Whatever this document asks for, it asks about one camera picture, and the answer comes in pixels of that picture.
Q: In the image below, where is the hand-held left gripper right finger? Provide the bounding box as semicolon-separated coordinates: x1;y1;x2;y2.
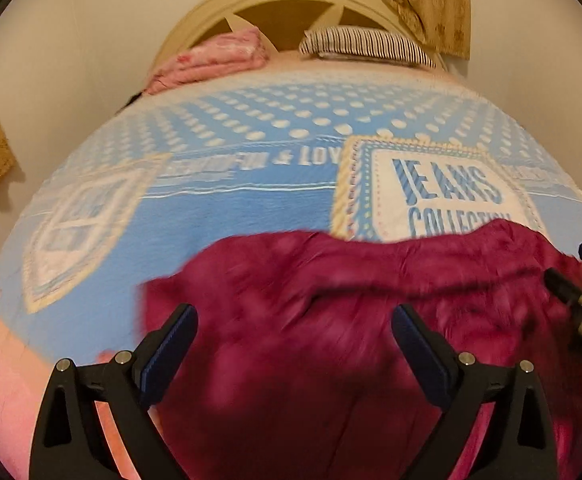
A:
391;303;560;480

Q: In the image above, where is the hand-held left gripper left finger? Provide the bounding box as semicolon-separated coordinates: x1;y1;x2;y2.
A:
28;303;200;480

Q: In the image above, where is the magenta quilted puffer jacket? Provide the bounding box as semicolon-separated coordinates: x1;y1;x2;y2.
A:
138;218;582;480

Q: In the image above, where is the pink and blue printed blanket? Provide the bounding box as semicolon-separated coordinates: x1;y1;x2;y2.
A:
0;57;582;480

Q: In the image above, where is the dark object beside bed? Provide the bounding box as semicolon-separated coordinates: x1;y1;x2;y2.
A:
117;92;145;112

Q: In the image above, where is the folded pink floral quilt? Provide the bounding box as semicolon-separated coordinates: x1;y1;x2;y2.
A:
143;28;272;96

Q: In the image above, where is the beige floral curtain panel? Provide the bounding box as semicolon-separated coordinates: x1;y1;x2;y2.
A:
363;0;472;59

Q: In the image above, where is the striped pillow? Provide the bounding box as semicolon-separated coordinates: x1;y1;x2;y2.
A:
298;25;440;69

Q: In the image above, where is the cream wooden headboard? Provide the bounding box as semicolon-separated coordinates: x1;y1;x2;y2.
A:
152;0;452;73

